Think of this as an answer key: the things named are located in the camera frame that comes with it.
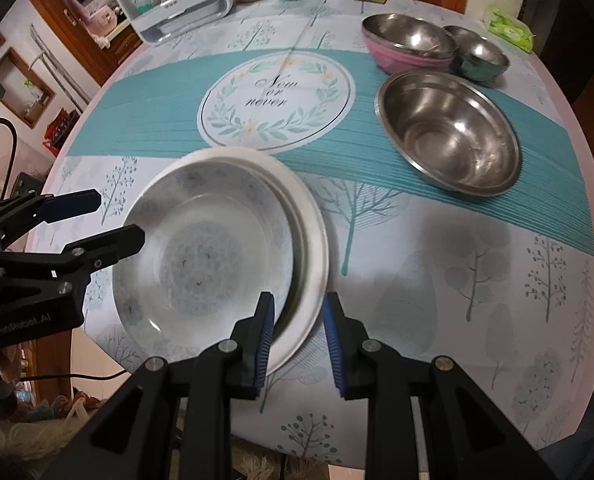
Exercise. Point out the tree print tablecloth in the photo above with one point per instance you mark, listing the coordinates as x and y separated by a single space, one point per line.
427 285

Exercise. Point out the red basket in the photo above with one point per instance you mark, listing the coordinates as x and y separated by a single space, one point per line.
62 132

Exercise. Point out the blue floral patterned plate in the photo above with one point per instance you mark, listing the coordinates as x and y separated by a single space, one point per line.
202 260

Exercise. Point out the large white plate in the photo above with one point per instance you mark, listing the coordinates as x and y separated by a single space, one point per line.
318 260

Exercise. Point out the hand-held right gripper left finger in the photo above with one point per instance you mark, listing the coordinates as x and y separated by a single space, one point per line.
264 345

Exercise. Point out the pink rice cooker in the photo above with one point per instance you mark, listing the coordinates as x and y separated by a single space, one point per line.
99 20

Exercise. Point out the large steel bowl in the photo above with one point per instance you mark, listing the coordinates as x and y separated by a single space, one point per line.
452 130

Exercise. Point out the green tissue pack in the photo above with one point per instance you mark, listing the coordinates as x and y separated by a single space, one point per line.
509 27

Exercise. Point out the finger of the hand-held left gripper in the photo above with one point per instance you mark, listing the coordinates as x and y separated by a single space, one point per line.
112 242
72 205

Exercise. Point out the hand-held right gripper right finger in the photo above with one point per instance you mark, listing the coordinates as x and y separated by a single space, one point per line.
336 345

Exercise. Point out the pink steel bowl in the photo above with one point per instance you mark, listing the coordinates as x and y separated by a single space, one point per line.
407 35

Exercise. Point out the small steel bowl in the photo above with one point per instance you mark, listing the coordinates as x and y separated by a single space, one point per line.
477 52

